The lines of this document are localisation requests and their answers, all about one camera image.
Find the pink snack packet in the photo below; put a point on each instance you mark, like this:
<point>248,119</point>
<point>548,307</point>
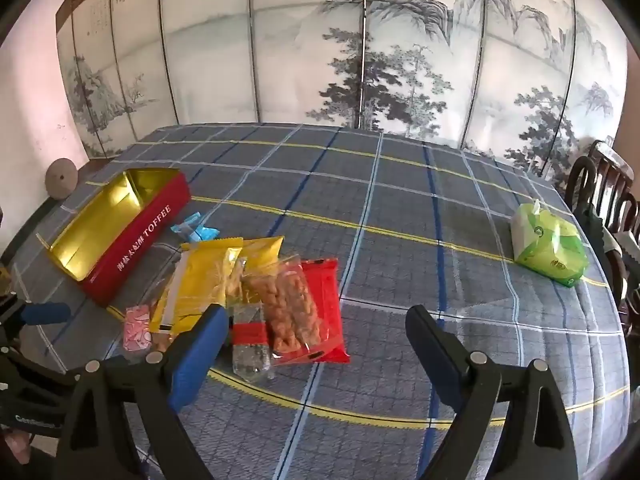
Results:
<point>136,332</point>

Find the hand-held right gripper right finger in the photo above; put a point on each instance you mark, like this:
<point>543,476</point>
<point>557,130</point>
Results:
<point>432,345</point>

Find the round grey disc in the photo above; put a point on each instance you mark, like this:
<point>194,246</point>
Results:
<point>59,178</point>

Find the large glossy yellow snack packet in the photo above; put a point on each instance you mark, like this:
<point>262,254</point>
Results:
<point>200,282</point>

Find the small clear packet red label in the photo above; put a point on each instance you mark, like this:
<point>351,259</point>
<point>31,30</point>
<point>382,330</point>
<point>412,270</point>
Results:
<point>247,335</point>

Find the green tissue pack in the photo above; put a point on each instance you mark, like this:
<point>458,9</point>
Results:
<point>550,250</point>

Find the yellow packet with line drawing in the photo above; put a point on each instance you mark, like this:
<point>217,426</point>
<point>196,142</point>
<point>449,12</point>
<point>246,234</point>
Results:
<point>262,255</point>

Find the red tin box gold inside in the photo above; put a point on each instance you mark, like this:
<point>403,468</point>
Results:
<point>140,250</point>

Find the clear packet of twisted dough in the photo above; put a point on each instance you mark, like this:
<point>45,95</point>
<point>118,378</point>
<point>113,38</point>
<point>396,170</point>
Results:
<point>287,305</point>

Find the painted landscape folding screen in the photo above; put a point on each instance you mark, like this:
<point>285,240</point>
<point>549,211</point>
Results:
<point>300,60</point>

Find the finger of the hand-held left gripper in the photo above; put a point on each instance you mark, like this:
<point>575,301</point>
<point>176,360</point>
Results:
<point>45,313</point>

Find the dark wooden chair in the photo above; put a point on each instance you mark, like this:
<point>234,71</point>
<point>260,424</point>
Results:
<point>607,165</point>
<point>627,220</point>

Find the blue candy wrapper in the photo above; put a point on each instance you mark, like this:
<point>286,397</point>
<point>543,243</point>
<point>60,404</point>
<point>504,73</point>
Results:
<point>197,230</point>

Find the red snack packet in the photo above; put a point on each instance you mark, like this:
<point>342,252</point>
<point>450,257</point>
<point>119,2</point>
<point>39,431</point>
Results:
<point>325,290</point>

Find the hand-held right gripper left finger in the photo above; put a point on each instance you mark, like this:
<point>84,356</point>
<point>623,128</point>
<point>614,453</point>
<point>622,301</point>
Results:
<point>195,360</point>

